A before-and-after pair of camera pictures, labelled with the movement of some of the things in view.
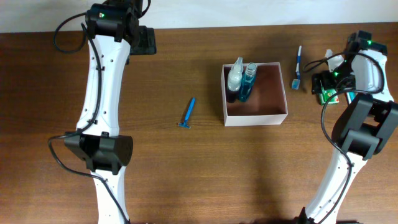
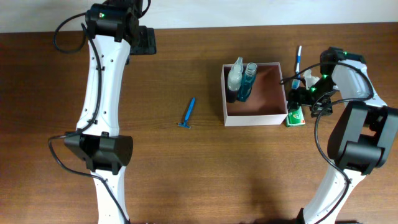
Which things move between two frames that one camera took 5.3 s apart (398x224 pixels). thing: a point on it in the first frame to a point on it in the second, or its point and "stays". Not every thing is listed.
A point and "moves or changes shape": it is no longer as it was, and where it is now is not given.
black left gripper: x=144 y=40 stays
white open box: x=267 y=103 stays
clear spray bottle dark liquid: x=234 y=80 stays
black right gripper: x=321 y=83 to x=298 y=99
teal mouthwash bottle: x=247 y=83 stays
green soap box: x=326 y=94 moves or changes shape
